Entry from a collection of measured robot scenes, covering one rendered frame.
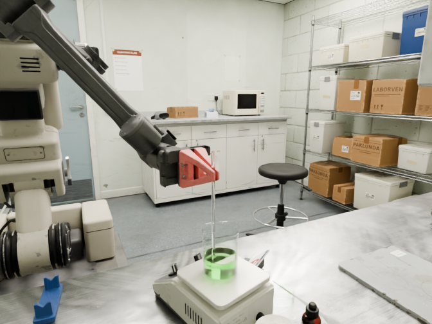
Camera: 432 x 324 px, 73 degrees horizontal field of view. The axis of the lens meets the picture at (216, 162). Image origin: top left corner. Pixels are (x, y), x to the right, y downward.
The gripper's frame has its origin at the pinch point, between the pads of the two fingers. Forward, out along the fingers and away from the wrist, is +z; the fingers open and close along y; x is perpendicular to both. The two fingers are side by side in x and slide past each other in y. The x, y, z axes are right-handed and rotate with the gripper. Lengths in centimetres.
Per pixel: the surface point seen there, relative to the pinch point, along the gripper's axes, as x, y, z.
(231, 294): 17.1, -1.7, 6.7
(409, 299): 24.9, 30.8, 20.4
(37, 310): 23.4, -25.4, -16.5
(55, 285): 24.5, -21.6, -23.7
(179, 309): 23.2, -6.0, -1.7
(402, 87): -19, 224, -59
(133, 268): 26.0, -6.2, -22.3
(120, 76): -32, 88, -284
